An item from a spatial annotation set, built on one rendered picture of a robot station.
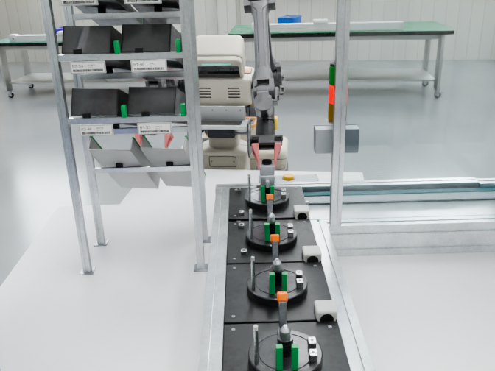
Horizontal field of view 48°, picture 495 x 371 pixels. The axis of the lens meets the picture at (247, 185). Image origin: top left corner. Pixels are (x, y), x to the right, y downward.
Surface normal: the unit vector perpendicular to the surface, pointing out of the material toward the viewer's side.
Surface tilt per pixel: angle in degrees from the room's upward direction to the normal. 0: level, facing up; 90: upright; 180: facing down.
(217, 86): 98
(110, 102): 65
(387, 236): 90
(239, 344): 0
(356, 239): 90
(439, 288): 0
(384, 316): 0
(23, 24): 90
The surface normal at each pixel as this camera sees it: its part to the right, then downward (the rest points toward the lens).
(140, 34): -0.15, -0.05
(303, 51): -0.11, 0.38
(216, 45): -0.10, -0.43
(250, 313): -0.03, -0.92
